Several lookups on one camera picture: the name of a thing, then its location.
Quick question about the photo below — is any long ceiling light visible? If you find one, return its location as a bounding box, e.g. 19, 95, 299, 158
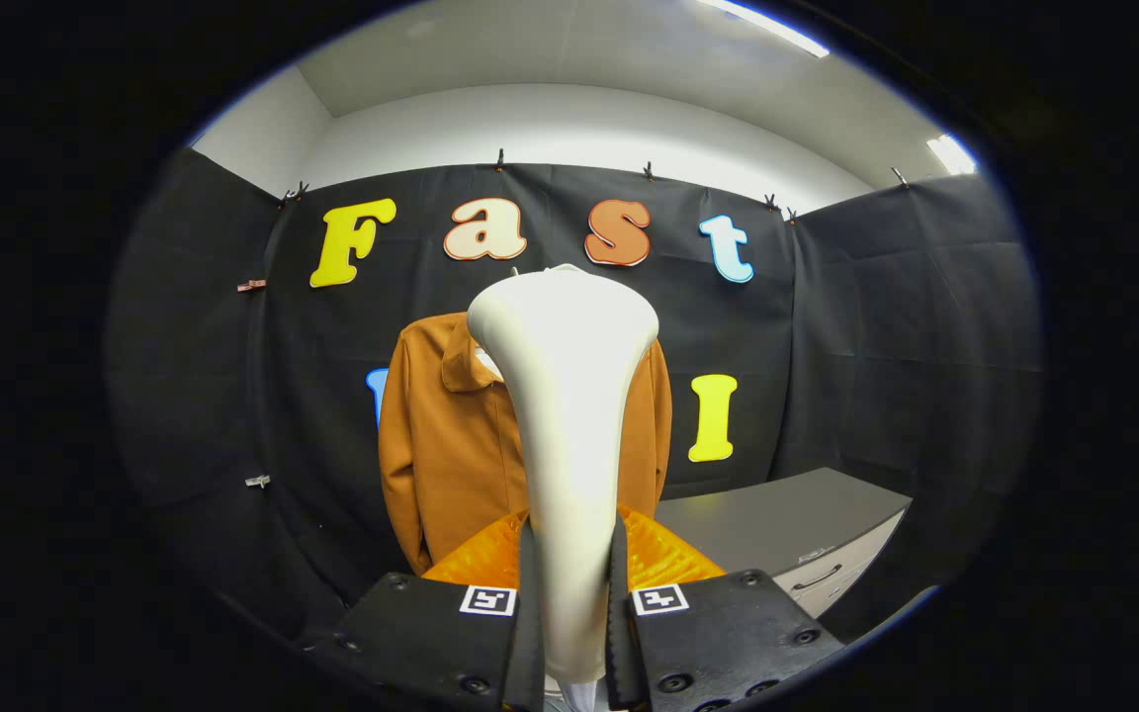
693, 0, 831, 58

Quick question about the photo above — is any black backdrop cloth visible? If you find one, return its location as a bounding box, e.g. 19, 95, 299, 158
105, 146, 1043, 644

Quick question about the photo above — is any small ceiling light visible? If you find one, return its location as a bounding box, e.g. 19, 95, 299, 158
927, 133, 979, 176

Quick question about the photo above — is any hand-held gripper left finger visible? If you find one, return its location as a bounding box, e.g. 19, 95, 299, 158
303, 507, 546, 712

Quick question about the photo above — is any grey cabinet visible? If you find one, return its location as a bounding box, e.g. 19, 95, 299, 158
657, 467, 915, 620

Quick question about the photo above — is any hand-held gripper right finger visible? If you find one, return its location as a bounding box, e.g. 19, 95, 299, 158
607, 506, 847, 712

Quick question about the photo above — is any row of black cloth clips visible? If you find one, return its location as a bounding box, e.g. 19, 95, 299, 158
278, 148, 912, 223

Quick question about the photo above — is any orange button-up shirt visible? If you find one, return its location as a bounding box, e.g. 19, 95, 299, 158
378, 311, 673, 578

